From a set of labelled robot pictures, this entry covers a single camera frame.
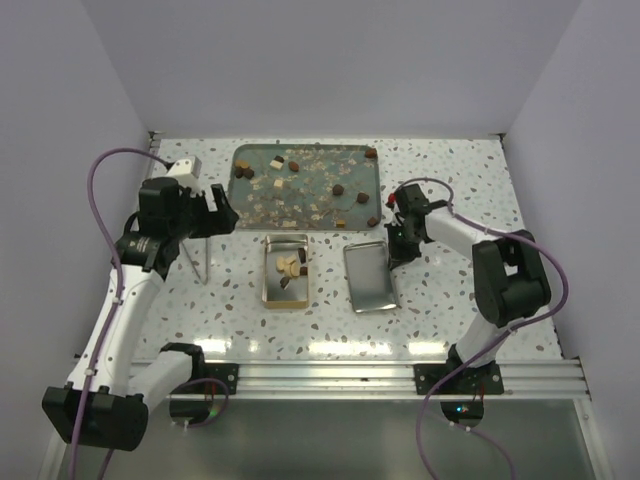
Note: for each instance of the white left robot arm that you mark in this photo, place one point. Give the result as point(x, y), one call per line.
point(102, 404)

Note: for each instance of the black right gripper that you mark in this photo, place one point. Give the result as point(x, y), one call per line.
point(397, 255)

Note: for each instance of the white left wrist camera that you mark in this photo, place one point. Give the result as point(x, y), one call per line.
point(186, 171)

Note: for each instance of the blue floral serving tray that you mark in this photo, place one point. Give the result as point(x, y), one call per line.
point(306, 201)

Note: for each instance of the aluminium front rail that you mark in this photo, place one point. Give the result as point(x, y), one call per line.
point(395, 380)

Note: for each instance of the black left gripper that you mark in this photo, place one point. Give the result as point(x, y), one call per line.
point(217, 222)

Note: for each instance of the dark chocolate left pair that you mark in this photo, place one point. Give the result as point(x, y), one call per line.
point(241, 172)

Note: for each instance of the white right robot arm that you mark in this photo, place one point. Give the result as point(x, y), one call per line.
point(509, 279)

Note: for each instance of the metal tongs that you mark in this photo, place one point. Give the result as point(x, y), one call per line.
point(198, 255)

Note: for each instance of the gold tin box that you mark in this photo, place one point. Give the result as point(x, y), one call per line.
point(297, 294)

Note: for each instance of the white heart chocolate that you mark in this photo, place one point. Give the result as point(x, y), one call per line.
point(293, 271)

